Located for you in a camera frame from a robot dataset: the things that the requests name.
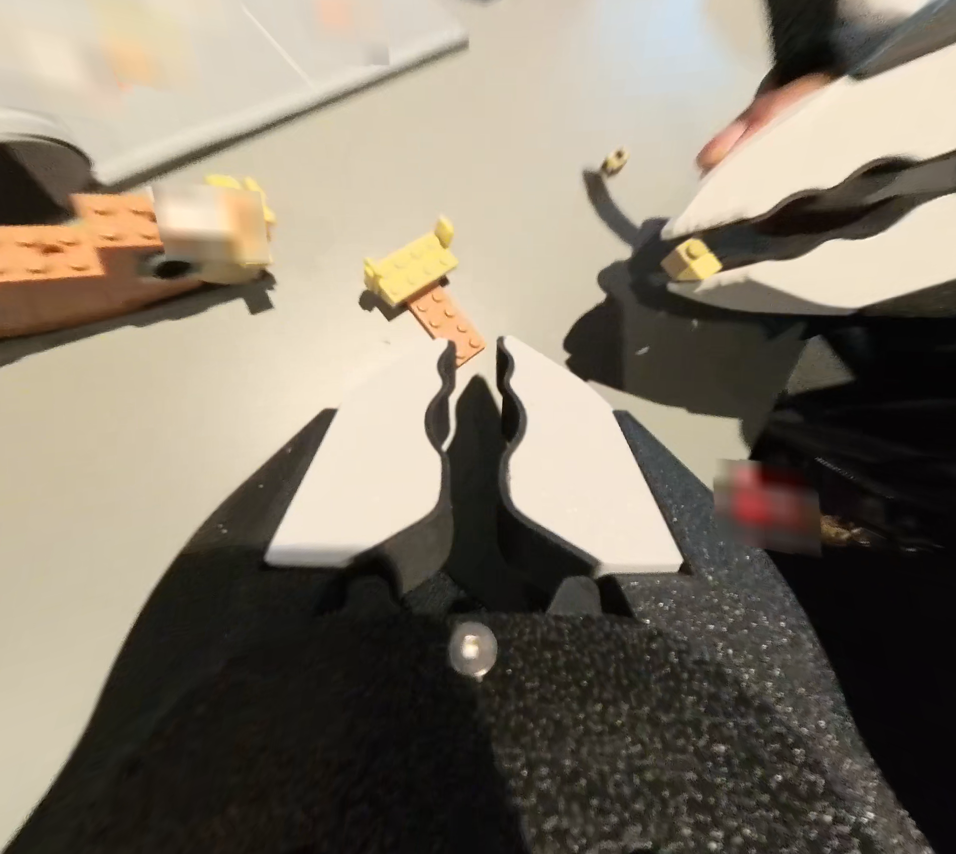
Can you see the person's right hand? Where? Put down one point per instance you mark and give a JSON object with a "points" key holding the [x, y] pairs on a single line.
{"points": [[755, 122]]}

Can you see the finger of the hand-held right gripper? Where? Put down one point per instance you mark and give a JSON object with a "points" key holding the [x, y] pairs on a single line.
{"points": [[837, 152], [867, 272]]}

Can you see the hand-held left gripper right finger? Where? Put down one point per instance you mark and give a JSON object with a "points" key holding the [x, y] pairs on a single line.
{"points": [[590, 488]]}

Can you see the tan studded toy brick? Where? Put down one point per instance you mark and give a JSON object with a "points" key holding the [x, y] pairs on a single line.
{"points": [[224, 227]]}

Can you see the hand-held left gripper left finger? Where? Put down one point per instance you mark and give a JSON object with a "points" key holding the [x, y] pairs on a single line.
{"points": [[359, 488]]}

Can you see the grey desk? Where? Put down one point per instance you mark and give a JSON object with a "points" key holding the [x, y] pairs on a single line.
{"points": [[299, 391]]}

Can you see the small yellow brick assembly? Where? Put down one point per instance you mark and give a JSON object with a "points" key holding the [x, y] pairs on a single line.
{"points": [[690, 258]]}

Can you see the tiny yellow toy brick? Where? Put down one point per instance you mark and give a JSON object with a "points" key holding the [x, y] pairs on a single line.
{"points": [[613, 163]]}

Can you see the small orange toy brick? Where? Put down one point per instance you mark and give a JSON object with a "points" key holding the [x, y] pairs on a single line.
{"points": [[75, 257]]}

